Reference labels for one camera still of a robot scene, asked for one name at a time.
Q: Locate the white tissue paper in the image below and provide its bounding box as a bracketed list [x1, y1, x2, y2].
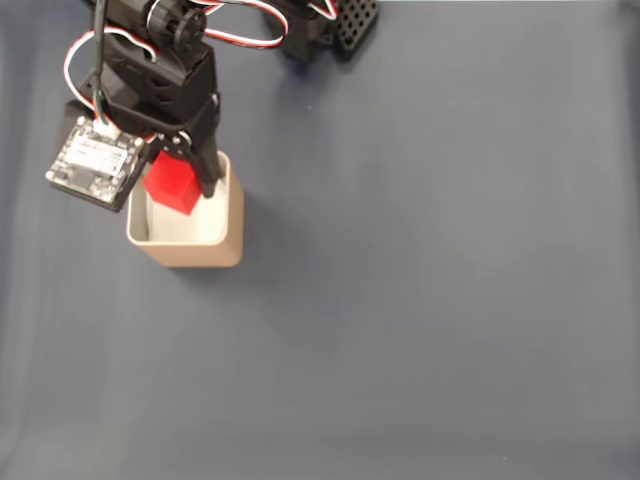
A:
[147, 172, 231, 244]

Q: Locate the red cube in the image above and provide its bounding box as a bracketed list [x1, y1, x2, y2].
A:
[141, 151, 202, 216]

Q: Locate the camera circuit board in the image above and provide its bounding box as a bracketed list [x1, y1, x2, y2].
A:
[44, 115, 152, 212]

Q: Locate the gold metal square box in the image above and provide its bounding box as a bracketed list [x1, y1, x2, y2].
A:
[125, 152, 245, 269]

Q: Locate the dark blue table mat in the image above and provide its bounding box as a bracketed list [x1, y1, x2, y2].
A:
[0, 2, 640, 480]

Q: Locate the black camera cable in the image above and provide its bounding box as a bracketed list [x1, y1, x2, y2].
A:
[89, 0, 111, 126]

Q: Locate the red white servo wire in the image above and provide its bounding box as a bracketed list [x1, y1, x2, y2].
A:
[62, 0, 339, 119]

